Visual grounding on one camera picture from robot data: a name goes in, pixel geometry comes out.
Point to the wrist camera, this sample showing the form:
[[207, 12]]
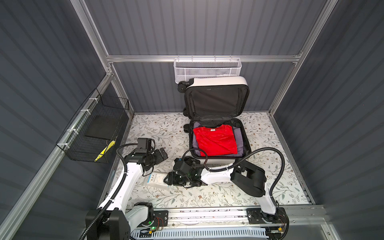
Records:
[[183, 165], [145, 146]]

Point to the white black suitcase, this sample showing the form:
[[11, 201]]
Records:
[[213, 102]]

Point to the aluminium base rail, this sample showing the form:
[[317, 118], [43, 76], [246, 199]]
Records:
[[238, 216]]

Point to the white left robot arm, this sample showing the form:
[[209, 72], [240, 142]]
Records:
[[111, 220]]

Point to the purple trousers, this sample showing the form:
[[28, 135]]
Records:
[[238, 136]]

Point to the yellow black striped tape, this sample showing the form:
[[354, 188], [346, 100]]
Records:
[[105, 150]]

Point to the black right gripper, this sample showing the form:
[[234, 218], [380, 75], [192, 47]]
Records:
[[171, 175]]

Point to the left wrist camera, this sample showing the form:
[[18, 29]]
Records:
[[145, 146]]

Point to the black wire mesh basket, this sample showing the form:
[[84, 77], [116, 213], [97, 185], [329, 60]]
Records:
[[102, 121]]

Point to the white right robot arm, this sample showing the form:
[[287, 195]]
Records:
[[248, 177]]

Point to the white perforated cable duct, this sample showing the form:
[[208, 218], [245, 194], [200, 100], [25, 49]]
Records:
[[203, 233]]

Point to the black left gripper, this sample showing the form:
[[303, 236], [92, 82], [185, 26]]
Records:
[[158, 158]]

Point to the red t-shirt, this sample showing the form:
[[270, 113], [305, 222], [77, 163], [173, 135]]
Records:
[[218, 141]]

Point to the white wire mesh basket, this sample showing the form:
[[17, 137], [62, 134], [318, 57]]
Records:
[[190, 68]]

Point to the white box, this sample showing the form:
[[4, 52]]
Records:
[[156, 180]]

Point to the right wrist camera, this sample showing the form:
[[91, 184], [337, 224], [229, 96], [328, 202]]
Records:
[[183, 165]]

